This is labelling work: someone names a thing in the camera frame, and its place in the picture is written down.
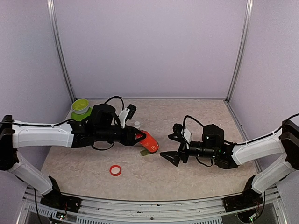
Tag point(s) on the left aluminium frame post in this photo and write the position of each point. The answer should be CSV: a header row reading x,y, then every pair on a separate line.
x,y
59,49

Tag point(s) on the right aluminium frame post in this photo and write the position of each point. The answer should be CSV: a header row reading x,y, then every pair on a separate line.
x,y
241,50

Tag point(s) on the small white pill bottle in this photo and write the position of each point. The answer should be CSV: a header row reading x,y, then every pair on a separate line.
x,y
137,124

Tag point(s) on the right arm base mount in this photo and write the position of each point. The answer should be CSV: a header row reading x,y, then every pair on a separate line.
x,y
239,202

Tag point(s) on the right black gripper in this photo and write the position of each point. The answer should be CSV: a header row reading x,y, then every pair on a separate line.
x,y
182,147

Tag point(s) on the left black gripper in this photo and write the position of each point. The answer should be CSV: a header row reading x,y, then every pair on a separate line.
x,y
128,139

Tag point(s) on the green weekly pill organizer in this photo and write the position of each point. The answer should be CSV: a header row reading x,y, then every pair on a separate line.
x,y
144,152

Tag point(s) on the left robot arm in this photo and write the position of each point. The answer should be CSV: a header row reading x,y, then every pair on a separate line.
x,y
103,124

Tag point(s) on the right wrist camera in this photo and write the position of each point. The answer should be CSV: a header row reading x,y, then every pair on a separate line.
x,y
178,128

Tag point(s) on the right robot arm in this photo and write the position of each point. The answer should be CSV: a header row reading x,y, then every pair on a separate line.
x,y
229,155

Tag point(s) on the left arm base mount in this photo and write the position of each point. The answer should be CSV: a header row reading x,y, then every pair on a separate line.
x,y
62,202

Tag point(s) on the orange pill bottle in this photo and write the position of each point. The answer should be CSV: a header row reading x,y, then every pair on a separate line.
x,y
149,143

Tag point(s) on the aluminium frame post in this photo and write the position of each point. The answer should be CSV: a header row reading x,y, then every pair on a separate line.
x,y
241,50
59,49

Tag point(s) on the orange bottle cap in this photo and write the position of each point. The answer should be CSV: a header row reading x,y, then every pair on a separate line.
x,y
115,170

